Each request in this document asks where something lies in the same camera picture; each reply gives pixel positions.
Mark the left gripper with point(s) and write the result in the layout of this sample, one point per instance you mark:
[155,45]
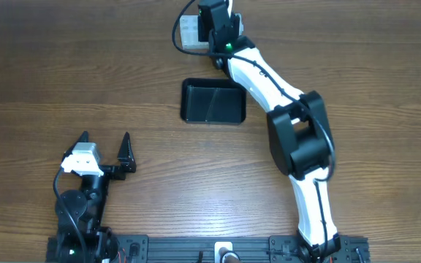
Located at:
[112,171]

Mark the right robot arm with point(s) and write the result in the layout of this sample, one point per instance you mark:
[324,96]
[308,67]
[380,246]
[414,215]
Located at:
[261,80]

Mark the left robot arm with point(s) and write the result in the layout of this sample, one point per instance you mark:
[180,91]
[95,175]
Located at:
[72,208]

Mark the black tray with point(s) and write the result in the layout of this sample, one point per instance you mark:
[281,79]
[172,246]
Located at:
[228,109]

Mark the white test tube rack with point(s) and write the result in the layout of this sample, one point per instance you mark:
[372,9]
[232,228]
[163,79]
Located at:
[188,33]

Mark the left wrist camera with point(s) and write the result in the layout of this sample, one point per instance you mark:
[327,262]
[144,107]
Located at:
[82,160]

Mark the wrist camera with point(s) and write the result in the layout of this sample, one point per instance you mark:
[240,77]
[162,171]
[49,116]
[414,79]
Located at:
[229,7]
[82,160]

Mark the mounting rail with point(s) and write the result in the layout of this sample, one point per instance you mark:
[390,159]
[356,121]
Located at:
[181,248]

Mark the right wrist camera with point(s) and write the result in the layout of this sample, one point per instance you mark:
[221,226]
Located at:
[229,7]

